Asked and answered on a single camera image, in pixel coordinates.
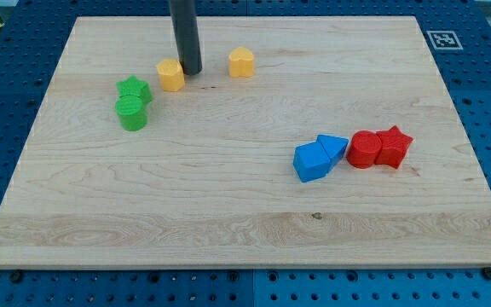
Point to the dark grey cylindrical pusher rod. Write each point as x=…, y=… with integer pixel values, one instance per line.
x=185, y=26

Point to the yellow hexagon block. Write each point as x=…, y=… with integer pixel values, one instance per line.
x=171, y=75

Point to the green star block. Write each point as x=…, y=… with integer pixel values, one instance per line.
x=133, y=86

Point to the red star block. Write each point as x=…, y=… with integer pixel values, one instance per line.
x=394, y=147

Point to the yellow heart block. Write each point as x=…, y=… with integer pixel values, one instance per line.
x=241, y=63

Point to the green cylinder block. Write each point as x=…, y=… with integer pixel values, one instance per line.
x=131, y=112

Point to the light wooden board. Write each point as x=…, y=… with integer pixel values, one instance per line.
x=209, y=182

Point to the blue cube block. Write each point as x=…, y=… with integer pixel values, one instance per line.
x=311, y=161

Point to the blue triangle block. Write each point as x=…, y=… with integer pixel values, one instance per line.
x=335, y=147

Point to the red cylinder block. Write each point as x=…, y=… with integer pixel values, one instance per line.
x=364, y=149

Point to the white fiducial marker tag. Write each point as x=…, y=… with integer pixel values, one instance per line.
x=444, y=40

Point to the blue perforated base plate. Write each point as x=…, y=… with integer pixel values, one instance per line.
x=31, y=42

